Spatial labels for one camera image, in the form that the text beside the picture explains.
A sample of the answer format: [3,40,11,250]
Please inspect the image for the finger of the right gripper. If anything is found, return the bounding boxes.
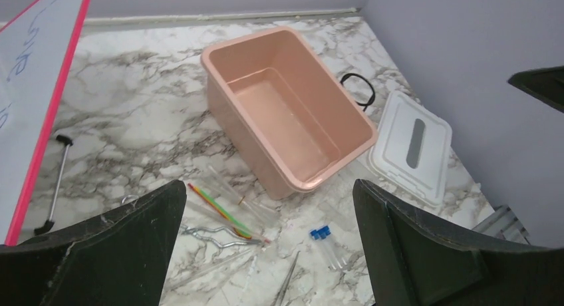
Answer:
[507,66,563,112]

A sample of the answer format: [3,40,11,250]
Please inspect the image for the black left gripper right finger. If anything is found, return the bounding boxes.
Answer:
[352,179,563,305]

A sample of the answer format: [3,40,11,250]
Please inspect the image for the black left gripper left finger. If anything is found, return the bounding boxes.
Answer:
[1,180,187,305]

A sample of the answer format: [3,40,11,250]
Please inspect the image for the bundle of clear pipettes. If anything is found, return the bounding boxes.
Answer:
[200,164,279,228]

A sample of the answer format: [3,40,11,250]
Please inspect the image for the green red yellow stirring rods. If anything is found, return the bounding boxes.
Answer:
[186,182,271,243]

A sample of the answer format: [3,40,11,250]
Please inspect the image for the metal crucible tongs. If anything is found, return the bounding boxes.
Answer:
[178,225,264,249]

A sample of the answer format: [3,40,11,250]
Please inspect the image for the black wire ring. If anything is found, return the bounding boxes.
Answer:
[340,73,376,111]

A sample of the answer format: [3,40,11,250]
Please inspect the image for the two blue capped vials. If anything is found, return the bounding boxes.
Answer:
[309,225,348,271]

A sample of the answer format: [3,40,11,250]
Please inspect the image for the whiteboard metal leg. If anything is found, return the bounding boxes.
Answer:
[33,134,74,235]

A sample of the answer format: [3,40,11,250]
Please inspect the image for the white plastic lid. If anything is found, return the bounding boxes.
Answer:
[363,91,452,207]

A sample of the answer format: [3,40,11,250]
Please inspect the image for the metal tweezers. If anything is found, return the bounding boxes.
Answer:
[273,251,300,306]

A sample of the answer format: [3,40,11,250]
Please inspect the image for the pink plastic bin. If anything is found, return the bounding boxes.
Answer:
[201,26,378,200]

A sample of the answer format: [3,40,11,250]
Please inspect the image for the red framed whiteboard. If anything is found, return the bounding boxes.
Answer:
[1,0,91,245]

